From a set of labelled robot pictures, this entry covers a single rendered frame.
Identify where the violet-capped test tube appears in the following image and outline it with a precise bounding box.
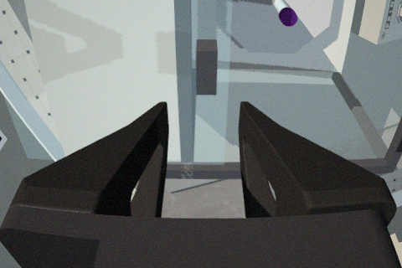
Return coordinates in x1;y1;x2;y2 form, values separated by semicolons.
272;0;297;27

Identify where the dark grey bench mat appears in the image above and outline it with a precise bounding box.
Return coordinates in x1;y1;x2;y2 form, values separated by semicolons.
164;179;218;193

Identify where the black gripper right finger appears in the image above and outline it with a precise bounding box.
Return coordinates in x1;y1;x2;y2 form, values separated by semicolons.
239;101;397;227

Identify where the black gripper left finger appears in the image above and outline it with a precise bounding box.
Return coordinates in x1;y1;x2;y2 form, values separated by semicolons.
9;101;169;218

